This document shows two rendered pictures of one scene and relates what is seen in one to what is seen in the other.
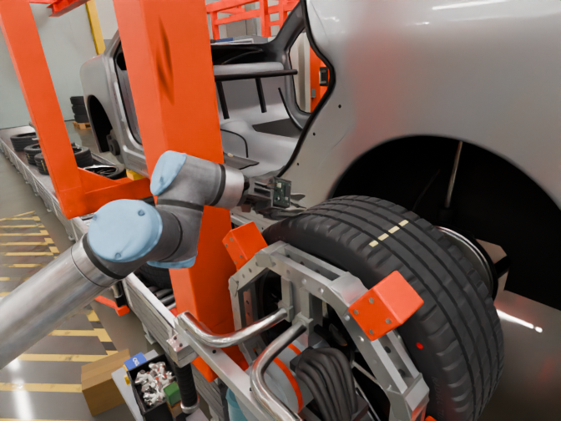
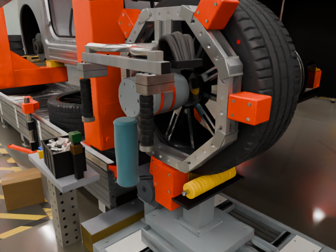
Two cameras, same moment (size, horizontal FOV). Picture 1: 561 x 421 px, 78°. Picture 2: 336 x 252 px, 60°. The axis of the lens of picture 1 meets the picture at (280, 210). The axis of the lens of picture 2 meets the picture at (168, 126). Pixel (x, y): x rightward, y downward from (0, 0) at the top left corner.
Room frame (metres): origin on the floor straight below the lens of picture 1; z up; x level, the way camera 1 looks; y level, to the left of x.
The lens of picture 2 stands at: (-0.40, -0.04, 1.06)
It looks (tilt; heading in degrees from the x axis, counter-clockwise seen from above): 18 degrees down; 0
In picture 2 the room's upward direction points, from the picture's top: straight up
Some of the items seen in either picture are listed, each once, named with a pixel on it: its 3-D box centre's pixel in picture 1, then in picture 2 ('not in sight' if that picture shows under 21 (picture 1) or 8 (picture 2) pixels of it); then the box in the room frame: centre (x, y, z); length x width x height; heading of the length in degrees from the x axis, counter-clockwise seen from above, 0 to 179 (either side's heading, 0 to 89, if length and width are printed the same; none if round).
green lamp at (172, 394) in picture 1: (173, 393); (75, 136); (0.71, 0.34, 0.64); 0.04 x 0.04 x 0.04; 41
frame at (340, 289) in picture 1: (307, 359); (170, 90); (0.61, -0.05, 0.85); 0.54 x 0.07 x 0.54; 41
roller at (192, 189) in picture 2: not in sight; (211, 180); (0.59, -0.20, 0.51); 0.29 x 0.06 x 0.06; 131
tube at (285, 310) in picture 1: (234, 303); (122, 36); (0.60, 0.11, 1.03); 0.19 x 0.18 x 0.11; 131
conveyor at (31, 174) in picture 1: (35, 149); not in sight; (6.43, 4.51, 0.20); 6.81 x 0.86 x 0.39; 41
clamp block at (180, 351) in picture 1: (190, 342); (92, 68); (0.60, 0.22, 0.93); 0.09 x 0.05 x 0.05; 131
